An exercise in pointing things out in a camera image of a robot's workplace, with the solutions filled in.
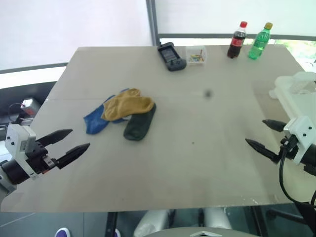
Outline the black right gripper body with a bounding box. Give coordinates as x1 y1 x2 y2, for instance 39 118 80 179
279 135 301 160

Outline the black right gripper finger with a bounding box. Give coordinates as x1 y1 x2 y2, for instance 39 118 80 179
245 138 281 163
262 119 287 133

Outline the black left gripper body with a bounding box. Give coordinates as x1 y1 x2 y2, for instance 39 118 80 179
24 140 60 176

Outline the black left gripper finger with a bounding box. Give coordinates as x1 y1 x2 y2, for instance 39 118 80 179
37 129 74 149
57 143 91 170

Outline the mustard yellow sock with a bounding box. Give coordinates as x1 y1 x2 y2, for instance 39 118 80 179
101 88 155 122

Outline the red and grey box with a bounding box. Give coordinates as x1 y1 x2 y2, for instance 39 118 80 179
20 98 41 117

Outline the white plastic bin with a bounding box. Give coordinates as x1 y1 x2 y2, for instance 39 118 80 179
268 71 316 129

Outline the clear box with coloured clips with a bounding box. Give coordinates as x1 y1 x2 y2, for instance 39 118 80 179
185 45 207 67

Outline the blue sock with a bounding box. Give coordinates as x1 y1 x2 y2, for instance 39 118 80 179
83 88 131 135

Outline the black chair base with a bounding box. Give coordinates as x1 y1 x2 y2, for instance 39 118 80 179
266 206 307 223

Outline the dark green sock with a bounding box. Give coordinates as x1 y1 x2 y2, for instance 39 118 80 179
123 103 157 141

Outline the purple shoe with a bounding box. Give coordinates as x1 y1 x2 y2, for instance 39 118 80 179
55 227 71 237

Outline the black table leg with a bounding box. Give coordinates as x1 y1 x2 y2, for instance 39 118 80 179
106 211 118 237

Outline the green bottle with yellow cap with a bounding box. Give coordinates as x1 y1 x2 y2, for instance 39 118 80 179
247 22 274 60

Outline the silver rounded robot leg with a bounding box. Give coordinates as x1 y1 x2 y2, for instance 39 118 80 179
202 207 233 231
134 209 171 237

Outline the cola bottle with red cap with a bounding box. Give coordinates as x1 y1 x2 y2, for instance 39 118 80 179
227 21 248 59

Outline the black handheld device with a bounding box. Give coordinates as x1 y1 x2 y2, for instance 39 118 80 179
157 42 187 72

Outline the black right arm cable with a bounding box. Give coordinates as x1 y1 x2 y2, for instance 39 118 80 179
278 142 316 206

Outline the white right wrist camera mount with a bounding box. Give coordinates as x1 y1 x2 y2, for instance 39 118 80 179
283 116 316 165

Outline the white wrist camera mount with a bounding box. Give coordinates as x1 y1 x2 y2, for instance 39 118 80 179
4 124 37 180
283 116 316 165

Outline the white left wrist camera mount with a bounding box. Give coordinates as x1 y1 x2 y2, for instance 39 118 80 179
4 124 37 180

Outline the grey window frame post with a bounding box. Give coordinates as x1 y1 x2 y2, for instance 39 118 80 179
145 0 161 46

